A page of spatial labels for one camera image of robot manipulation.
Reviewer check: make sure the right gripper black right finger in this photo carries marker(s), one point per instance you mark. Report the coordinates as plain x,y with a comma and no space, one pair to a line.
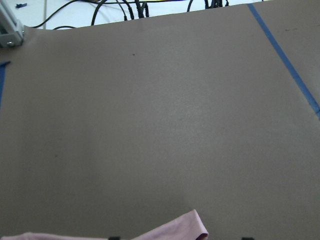
247,238

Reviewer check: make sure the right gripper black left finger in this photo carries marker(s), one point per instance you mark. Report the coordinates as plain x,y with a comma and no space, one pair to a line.
114,238

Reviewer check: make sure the aluminium frame post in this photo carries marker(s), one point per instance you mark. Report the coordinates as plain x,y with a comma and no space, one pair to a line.
11,29

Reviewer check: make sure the pink Snoopy t-shirt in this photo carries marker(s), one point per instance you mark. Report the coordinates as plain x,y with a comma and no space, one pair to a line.
188,226

